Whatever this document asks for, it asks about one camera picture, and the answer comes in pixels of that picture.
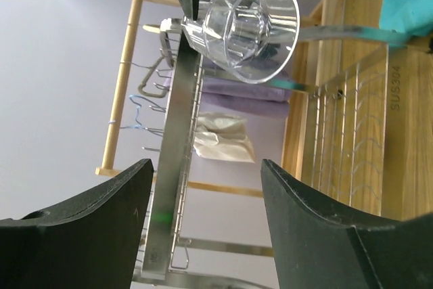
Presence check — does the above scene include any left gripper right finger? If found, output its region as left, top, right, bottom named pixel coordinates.
left=260, top=160, right=432, bottom=288

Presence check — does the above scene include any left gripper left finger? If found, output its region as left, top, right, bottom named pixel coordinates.
left=1, top=159, right=153, bottom=288

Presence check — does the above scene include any clear plastic cup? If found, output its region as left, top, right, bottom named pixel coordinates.
left=181, top=0, right=300, bottom=84

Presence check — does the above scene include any metal two-tier dish rack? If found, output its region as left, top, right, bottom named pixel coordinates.
left=133, top=18, right=413, bottom=289

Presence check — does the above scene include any wooden clothes rack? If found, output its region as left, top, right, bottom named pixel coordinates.
left=95, top=0, right=433, bottom=222

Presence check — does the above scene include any wooden hanger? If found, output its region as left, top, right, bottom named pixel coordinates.
left=143, top=24, right=160, bottom=34

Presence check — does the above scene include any grey hanger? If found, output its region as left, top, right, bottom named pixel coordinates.
left=137, top=56, right=172, bottom=99

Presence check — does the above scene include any lavender towel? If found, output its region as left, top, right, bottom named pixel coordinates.
left=161, top=60, right=292, bottom=114

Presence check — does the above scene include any white cloth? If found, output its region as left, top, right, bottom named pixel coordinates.
left=193, top=112, right=256, bottom=163

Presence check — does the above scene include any teal cloth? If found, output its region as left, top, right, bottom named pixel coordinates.
left=379, top=0, right=432, bottom=36

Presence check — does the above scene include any blue wire hanger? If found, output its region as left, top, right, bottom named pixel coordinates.
left=120, top=95, right=166, bottom=137

